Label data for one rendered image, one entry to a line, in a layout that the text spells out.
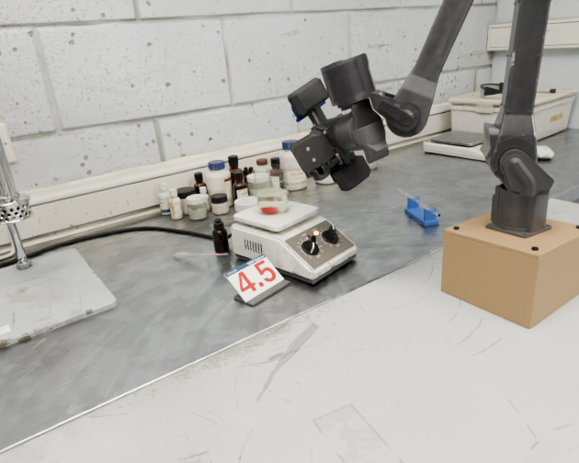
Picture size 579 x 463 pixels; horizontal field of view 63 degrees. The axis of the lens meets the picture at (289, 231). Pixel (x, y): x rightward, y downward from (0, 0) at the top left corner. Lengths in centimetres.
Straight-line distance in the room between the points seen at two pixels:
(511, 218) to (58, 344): 67
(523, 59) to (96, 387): 67
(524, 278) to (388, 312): 19
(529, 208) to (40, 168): 99
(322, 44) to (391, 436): 122
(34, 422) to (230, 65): 100
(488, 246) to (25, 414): 62
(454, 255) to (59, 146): 89
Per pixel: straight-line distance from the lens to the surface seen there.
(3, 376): 75
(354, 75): 69
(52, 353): 76
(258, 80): 140
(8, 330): 83
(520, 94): 70
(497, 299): 72
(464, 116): 183
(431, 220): 103
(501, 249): 69
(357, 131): 68
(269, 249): 82
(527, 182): 69
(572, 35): 202
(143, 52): 125
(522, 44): 69
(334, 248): 83
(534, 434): 56
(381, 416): 55
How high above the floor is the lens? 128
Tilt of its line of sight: 22 degrees down
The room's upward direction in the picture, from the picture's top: 5 degrees counter-clockwise
